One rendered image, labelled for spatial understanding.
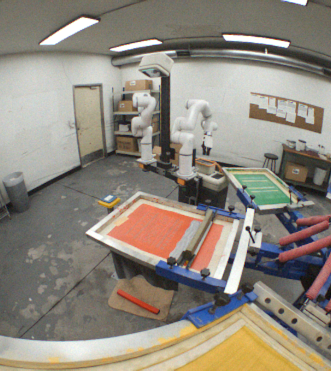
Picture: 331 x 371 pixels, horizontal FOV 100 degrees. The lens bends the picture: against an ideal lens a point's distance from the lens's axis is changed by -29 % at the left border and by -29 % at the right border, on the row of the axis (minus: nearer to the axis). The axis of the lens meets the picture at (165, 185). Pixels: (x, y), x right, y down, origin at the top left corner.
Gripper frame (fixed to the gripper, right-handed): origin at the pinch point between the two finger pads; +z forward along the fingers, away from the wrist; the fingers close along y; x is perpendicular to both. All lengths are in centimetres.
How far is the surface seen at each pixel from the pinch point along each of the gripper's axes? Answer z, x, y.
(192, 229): 48, -32, -46
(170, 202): 39, -4, -40
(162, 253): 57, -34, -71
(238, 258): 50, -69, -55
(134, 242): 56, -17, -77
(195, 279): 58, -60, -74
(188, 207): 40, -17, -35
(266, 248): 47, -77, -39
